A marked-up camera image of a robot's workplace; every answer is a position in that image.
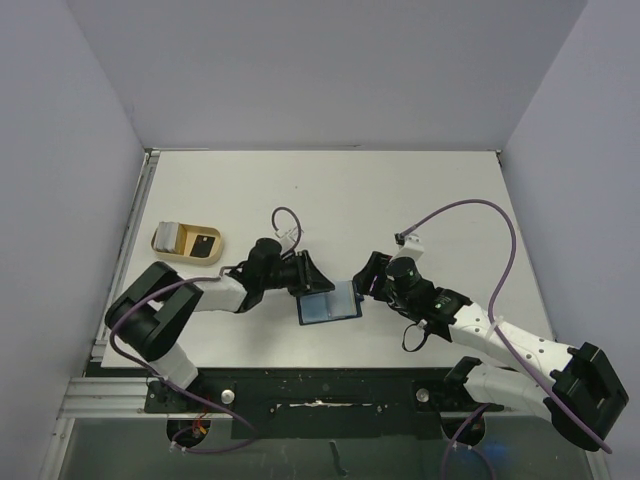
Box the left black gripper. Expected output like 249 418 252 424
261 249 333 296

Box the blue leather card holder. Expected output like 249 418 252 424
297 280 364 326

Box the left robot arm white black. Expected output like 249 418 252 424
104 238 335 411

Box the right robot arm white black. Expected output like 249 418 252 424
353 252 629 451

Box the black card in tray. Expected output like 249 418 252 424
190 235 215 258

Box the beige oval card tray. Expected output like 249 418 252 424
150 221 225 266

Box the stack of white cards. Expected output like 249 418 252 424
152 221 182 254

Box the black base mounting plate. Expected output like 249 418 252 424
143 367 504 441

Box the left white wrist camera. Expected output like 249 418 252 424
275 226 302 250

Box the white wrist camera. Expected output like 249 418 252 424
275 226 302 250
397 234 424 261

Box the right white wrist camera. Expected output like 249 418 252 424
397 234 424 261

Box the black wire loop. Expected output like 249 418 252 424
401 322 431 353

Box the aluminium left side rail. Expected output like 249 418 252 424
89 149 161 362

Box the aluminium rail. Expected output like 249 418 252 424
89 149 161 362
57 377 599 421

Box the aluminium front rail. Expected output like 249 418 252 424
57 377 599 421

